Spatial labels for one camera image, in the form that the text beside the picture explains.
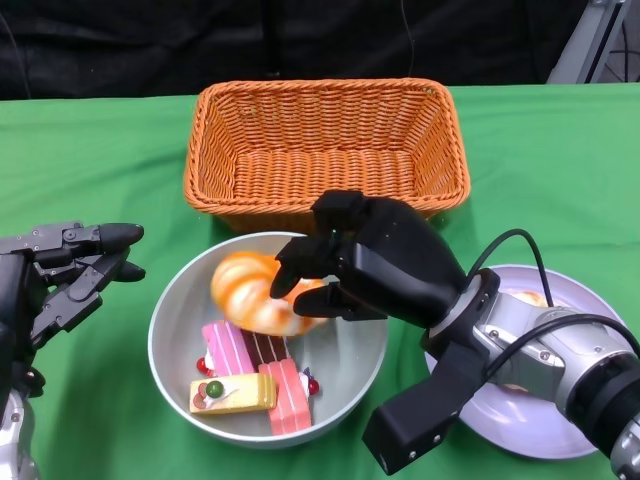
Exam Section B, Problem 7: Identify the black backdrop curtain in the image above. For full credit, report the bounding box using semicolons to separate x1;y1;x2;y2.
0;0;601;104

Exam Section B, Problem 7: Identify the grey-green bowl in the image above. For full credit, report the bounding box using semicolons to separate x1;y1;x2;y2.
148;230;390;450

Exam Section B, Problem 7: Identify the large orange-striped ring bread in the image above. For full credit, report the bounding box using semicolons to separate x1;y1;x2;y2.
509;289;550;309

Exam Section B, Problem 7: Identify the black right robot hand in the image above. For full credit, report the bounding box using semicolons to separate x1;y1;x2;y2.
269;189;469;331

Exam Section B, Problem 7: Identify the grey aluminium frame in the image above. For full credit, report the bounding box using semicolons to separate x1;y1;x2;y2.
547;0;640;86

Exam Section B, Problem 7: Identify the orange wicker basket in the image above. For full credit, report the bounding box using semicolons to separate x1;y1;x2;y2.
182;77;472;236

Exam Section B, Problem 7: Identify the salmon pink cake slice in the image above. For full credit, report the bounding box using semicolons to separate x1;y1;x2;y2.
258;358;320;435

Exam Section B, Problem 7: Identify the small orange-striped ring bread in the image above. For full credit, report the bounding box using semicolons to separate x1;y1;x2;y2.
209;251;331;337

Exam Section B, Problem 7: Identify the brown chocolate cake slice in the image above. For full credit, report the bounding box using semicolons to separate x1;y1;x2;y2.
242;332;291;365

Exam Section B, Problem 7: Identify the lilac plate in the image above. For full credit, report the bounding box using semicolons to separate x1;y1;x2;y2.
423;263;629;460

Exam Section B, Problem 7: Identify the light pink cake slice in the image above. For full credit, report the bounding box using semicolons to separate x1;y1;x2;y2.
195;319;257;377

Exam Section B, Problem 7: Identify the yellow cake slice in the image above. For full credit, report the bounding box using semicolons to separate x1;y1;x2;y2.
188;372;278;416

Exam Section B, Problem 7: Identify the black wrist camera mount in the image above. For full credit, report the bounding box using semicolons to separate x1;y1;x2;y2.
362;339;491;476

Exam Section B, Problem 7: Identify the green tablecloth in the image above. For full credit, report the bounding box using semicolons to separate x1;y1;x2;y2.
0;82;640;480

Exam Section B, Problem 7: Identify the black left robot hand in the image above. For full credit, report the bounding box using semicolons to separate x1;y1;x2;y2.
0;221;147;396

